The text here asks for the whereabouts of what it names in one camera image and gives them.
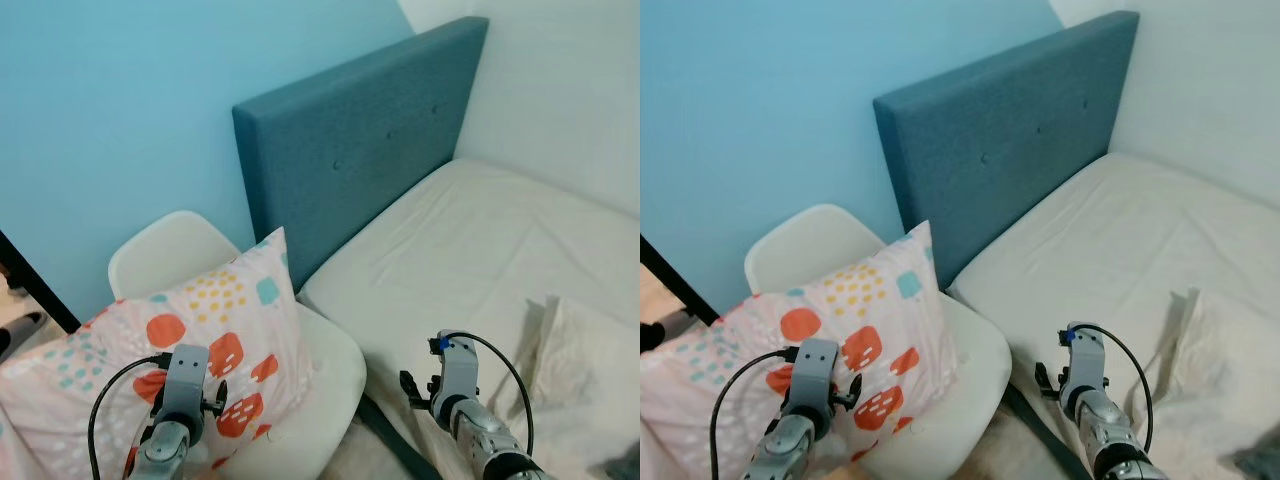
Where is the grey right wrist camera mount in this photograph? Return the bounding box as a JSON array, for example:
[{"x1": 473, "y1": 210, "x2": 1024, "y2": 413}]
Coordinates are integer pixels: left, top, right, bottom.
[
  {"x1": 1064, "y1": 324, "x2": 1110, "y2": 393},
  {"x1": 434, "y1": 336, "x2": 482, "y2": 399}
]

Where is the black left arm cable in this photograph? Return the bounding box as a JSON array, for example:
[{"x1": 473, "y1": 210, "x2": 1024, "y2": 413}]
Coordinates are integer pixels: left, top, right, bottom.
[
  {"x1": 87, "y1": 352, "x2": 174, "y2": 480},
  {"x1": 709, "y1": 346, "x2": 801, "y2": 480}
]

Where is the white plastic shell chair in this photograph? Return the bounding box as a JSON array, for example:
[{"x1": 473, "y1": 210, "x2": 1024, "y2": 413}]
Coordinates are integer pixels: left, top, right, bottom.
[
  {"x1": 108, "y1": 210, "x2": 368, "y2": 480},
  {"x1": 745, "y1": 204, "x2": 1014, "y2": 480}
]

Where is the pink patterned pillow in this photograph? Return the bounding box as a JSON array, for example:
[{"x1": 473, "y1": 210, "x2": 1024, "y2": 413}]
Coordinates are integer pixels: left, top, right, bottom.
[
  {"x1": 0, "y1": 227, "x2": 314, "y2": 480},
  {"x1": 640, "y1": 220, "x2": 960, "y2": 480}
]

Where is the black door frame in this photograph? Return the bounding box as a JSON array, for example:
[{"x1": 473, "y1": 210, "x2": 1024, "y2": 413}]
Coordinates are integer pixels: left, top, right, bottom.
[
  {"x1": 640, "y1": 234, "x2": 722, "y2": 329},
  {"x1": 0, "y1": 230, "x2": 82, "y2": 335}
]

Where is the blue upholstered headboard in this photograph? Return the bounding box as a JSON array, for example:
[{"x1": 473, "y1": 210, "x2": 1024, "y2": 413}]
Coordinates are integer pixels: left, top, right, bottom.
[
  {"x1": 873, "y1": 10, "x2": 1141, "y2": 291},
  {"x1": 232, "y1": 16, "x2": 490, "y2": 293}
]

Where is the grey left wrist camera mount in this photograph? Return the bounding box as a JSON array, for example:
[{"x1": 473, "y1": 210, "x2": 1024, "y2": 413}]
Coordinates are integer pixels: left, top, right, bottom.
[
  {"x1": 796, "y1": 337, "x2": 840, "y2": 413},
  {"x1": 162, "y1": 344, "x2": 210, "y2": 419}
]

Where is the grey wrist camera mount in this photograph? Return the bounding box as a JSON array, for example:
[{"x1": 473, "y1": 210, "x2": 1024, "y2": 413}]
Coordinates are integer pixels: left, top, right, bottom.
[
  {"x1": 1064, "y1": 324, "x2": 1110, "y2": 393},
  {"x1": 162, "y1": 344, "x2": 210, "y2": 419},
  {"x1": 434, "y1": 336, "x2": 482, "y2": 399},
  {"x1": 796, "y1": 337, "x2": 840, "y2": 413}
]

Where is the white sheeted mattress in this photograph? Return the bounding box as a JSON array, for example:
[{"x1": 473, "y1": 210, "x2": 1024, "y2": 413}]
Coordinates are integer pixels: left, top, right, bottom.
[
  {"x1": 948, "y1": 152, "x2": 1280, "y2": 480},
  {"x1": 298, "y1": 158, "x2": 641, "y2": 480}
]

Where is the dark bed frame base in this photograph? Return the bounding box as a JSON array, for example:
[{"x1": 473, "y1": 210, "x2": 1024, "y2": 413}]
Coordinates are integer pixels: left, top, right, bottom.
[
  {"x1": 355, "y1": 394, "x2": 443, "y2": 480},
  {"x1": 1000, "y1": 384, "x2": 1093, "y2": 480}
]

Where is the plain white pillow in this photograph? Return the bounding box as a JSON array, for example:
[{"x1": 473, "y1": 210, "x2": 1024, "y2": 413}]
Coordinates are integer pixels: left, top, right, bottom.
[
  {"x1": 520, "y1": 295, "x2": 641, "y2": 473},
  {"x1": 1165, "y1": 289, "x2": 1280, "y2": 463}
]

